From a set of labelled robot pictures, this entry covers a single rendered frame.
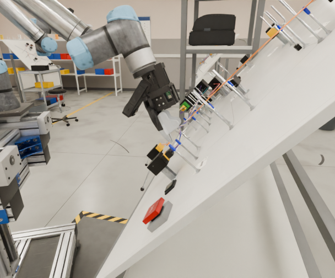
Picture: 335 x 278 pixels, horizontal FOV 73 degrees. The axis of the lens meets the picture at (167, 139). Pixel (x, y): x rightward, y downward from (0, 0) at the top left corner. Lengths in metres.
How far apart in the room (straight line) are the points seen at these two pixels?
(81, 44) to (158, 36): 7.68
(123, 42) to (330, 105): 0.46
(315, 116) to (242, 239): 0.65
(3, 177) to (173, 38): 7.63
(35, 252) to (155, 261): 1.16
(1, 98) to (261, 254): 1.31
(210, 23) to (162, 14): 6.68
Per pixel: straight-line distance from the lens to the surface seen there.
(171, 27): 8.23
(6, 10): 1.40
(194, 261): 0.85
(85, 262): 1.97
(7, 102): 1.38
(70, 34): 0.75
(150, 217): 0.52
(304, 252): 0.98
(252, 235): 0.97
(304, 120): 0.38
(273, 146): 0.38
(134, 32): 0.61
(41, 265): 1.77
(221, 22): 1.65
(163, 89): 0.59
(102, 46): 0.61
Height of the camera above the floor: 1.44
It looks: 22 degrees down
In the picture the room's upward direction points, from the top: straight up
